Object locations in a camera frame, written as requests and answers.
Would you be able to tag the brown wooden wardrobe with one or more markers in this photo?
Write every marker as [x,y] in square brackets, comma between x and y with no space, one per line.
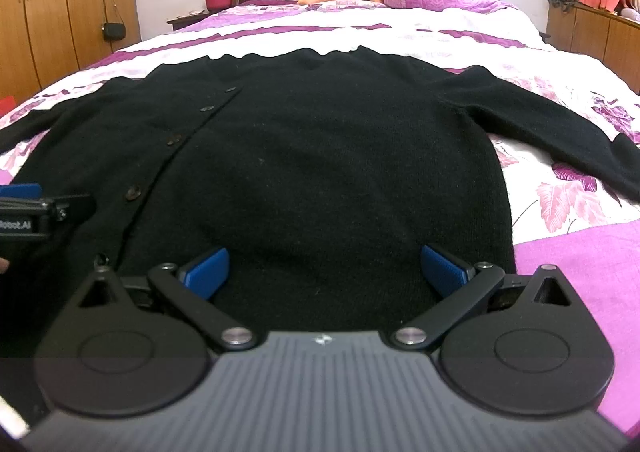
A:
[43,41]

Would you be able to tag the red object on floor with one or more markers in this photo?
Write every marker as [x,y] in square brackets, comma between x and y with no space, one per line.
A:
[7,104]

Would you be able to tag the dark wooden nightstand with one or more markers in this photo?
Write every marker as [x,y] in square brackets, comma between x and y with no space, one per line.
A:
[187,20]

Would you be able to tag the purple floral bed quilt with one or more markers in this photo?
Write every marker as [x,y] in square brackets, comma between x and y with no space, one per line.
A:
[591,231]

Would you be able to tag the brown wooden cabinet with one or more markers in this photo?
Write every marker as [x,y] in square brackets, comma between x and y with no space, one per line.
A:
[610,38]

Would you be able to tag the black knit cardigan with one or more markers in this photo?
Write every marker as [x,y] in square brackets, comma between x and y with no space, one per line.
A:
[322,175]

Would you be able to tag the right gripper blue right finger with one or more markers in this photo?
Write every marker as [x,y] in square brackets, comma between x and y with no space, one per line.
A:
[453,277]

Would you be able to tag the small black bag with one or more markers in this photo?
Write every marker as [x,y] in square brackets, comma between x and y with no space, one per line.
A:
[114,31]

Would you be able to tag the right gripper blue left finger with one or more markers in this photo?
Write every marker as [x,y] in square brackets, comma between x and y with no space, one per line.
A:
[201,277]

